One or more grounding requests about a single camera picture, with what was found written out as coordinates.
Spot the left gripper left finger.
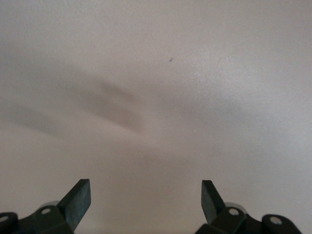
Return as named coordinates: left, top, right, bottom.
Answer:
left=17, top=179, right=92, bottom=234

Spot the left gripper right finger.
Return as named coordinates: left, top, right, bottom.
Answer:
left=195, top=180, right=263, bottom=234

